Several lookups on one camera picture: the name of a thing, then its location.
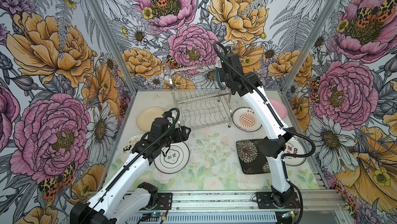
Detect black square floral plate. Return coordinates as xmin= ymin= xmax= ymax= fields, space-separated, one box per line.
xmin=236 ymin=139 xmax=270 ymax=175

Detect white plate orange sunburst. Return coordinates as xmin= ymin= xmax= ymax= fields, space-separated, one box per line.
xmin=232 ymin=107 xmax=262 ymax=132

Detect white vented panel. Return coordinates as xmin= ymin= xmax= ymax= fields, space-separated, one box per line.
xmin=124 ymin=211 xmax=278 ymax=224

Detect pink round plate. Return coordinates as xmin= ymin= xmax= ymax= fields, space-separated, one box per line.
xmin=269 ymin=98 xmax=287 ymax=119

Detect white plate green red rim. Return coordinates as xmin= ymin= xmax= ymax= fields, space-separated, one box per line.
xmin=215 ymin=67 xmax=226 ymax=90

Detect white plate red characters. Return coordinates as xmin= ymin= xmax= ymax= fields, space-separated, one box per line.
xmin=283 ymin=136 xmax=307 ymax=167

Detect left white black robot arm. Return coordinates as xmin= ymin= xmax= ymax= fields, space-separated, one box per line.
xmin=69 ymin=108 xmax=191 ymax=224

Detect green circuit board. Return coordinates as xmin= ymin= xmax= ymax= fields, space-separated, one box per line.
xmin=142 ymin=212 xmax=165 ymax=219

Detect cream round plate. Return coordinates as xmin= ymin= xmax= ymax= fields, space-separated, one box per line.
xmin=136 ymin=107 xmax=165 ymax=132

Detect white plate with black drawing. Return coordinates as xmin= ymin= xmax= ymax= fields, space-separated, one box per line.
xmin=121 ymin=134 xmax=143 ymax=156

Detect white plate black rim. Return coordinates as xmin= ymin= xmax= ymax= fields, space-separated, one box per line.
xmin=154 ymin=142 xmax=190 ymax=174

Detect chrome wire dish rack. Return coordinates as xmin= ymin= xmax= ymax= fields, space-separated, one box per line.
xmin=167 ymin=65 xmax=232 ymax=129

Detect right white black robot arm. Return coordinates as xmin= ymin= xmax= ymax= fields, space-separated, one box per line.
xmin=213 ymin=41 xmax=316 ymax=208

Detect aluminium front rail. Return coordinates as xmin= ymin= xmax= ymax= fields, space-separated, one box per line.
xmin=169 ymin=189 xmax=346 ymax=212

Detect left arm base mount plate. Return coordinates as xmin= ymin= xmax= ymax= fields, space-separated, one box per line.
xmin=146 ymin=193 xmax=173 ymax=211

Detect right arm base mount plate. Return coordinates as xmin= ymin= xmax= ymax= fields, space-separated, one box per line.
xmin=252 ymin=189 xmax=301 ymax=209

